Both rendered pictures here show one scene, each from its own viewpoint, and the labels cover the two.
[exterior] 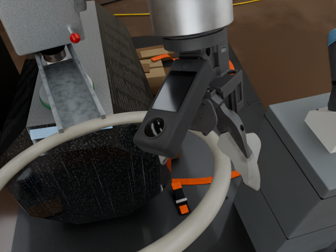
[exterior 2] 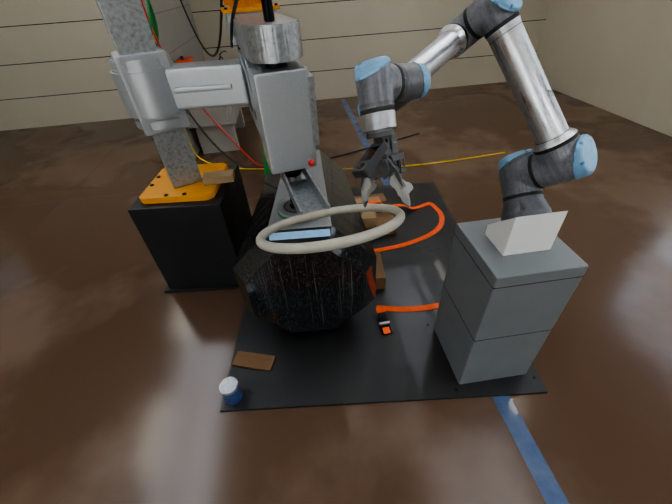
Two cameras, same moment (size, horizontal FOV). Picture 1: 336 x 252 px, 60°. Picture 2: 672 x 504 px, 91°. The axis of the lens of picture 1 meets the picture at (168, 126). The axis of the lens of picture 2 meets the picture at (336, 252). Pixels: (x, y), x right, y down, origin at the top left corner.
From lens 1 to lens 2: 0.59 m
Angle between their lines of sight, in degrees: 12
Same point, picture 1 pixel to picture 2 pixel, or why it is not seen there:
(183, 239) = (372, 232)
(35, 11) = (288, 144)
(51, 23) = (297, 152)
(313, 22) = not seen: hidden behind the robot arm
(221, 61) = (393, 147)
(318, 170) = (490, 266)
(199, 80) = (380, 149)
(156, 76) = (368, 218)
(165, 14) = (367, 122)
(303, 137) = (482, 244)
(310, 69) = not seen: hidden behind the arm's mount
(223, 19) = (390, 124)
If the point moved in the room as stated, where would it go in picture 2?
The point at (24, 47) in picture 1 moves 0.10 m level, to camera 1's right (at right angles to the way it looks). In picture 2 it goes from (277, 168) to (299, 168)
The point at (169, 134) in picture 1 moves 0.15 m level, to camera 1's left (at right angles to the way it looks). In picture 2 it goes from (366, 165) to (306, 165)
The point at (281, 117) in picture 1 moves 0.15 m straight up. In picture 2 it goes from (466, 231) to (472, 204)
